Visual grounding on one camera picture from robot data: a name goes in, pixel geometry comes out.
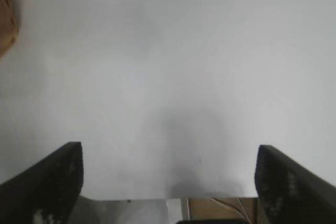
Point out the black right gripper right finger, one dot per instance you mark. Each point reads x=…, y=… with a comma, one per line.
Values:
x=296, y=192

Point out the flat black object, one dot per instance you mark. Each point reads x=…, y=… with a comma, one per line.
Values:
x=210, y=222

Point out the woven wicker basket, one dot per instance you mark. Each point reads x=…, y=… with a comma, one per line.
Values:
x=6, y=11

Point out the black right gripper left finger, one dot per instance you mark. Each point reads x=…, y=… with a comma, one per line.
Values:
x=39, y=192

